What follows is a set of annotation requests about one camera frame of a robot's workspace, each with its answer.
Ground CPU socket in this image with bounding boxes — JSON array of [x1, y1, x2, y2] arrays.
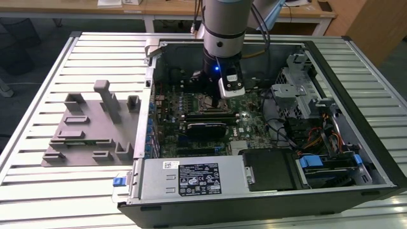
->
[[198, 93, 231, 113]]

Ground black graphics card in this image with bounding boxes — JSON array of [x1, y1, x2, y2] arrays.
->
[[183, 121, 230, 142]]

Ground green motherboard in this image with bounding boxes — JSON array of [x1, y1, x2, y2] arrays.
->
[[150, 80, 278, 160]]

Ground silver heat sink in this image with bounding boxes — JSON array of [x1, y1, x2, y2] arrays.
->
[[231, 140, 251, 155]]

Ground black expansion slot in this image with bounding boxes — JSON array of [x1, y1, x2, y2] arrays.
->
[[176, 147, 220, 155]]

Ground grey parts rack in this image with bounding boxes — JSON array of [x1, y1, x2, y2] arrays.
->
[[40, 79, 143, 167]]

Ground black plastic cover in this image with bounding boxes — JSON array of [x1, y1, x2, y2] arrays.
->
[[238, 147, 302, 193]]

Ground silver power supply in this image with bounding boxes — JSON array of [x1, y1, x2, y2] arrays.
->
[[126, 156, 254, 206]]

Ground wooden desk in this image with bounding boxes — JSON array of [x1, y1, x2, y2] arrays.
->
[[0, 0, 339, 36]]

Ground hard disk in blue carrier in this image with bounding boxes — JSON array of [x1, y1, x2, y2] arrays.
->
[[295, 154, 362, 189]]

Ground green RAM stick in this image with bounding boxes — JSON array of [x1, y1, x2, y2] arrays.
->
[[63, 139, 98, 146]]

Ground wooden cabinet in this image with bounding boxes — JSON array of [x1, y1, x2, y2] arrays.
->
[[326, 0, 407, 69]]

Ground blue case latch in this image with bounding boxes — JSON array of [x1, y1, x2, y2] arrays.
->
[[114, 175, 128, 188]]

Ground black waste bin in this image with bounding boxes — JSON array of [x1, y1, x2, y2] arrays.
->
[[0, 18, 42, 77]]

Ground black open PC case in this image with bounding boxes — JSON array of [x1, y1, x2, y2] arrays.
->
[[112, 38, 401, 229]]

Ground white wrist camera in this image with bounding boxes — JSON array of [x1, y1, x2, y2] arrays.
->
[[218, 68, 247, 100]]

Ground yellow orange wire bundle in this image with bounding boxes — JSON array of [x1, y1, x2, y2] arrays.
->
[[298, 114, 330, 156]]

